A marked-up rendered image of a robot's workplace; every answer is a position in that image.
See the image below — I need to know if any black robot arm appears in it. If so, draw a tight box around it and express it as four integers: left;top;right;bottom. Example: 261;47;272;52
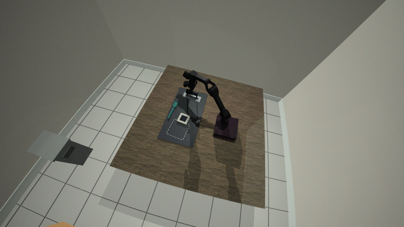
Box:
183;70;231;125

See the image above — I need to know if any cream square tile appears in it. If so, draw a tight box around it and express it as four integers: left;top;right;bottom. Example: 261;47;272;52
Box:
177;113;190;125

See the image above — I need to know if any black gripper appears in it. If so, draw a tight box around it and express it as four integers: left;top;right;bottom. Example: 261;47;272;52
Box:
186;81;197;95

